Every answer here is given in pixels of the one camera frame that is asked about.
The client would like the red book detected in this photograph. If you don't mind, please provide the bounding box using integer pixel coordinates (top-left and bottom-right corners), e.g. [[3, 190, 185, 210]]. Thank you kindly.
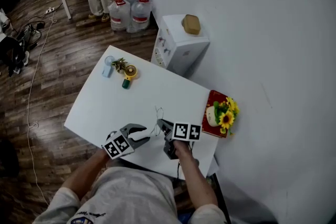
[[201, 90, 232, 139]]

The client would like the white floor cable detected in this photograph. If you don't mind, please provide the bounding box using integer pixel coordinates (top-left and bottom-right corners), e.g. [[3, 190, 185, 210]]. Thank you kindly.
[[27, 10, 57, 207]]

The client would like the black cable bundle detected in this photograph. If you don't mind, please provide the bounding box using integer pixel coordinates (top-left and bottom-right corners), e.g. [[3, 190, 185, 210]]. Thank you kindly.
[[15, 20, 46, 51]]

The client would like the small green plant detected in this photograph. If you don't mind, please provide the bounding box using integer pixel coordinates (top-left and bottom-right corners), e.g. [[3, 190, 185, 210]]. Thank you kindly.
[[111, 57, 129, 73]]

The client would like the yellow handheld fan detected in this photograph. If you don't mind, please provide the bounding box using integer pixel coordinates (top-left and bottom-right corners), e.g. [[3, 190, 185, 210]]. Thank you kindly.
[[121, 65, 138, 90]]

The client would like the brown box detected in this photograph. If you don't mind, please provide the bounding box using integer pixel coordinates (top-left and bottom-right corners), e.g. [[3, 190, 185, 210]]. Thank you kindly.
[[181, 14, 202, 36]]

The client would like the white cardboard box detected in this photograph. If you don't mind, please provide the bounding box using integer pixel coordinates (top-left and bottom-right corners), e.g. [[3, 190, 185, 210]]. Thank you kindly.
[[150, 14, 211, 78]]

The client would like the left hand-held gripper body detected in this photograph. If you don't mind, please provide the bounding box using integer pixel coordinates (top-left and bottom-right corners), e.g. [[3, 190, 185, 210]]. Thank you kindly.
[[101, 128, 138, 161]]

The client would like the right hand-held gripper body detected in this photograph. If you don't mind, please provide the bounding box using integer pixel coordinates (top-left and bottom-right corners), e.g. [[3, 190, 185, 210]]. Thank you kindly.
[[163, 122, 202, 161]]

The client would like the sunflower pot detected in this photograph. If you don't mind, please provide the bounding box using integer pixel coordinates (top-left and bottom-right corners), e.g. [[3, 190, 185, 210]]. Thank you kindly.
[[205, 97, 240, 136]]

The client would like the person's grey shirt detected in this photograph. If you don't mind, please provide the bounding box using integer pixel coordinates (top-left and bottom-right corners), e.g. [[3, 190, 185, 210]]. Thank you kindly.
[[33, 166, 228, 224]]

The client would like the person's left forearm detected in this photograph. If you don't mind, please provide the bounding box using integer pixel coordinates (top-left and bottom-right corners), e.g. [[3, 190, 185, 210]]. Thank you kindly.
[[60, 149, 110, 201]]

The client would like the clear plastic bag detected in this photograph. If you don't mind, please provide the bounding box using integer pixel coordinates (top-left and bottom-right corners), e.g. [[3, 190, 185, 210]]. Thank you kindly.
[[150, 105, 165, 137]]

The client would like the person's right forearm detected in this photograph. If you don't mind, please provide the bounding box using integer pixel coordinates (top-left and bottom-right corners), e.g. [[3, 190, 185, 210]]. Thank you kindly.
[[173, 140, 218, 209]]

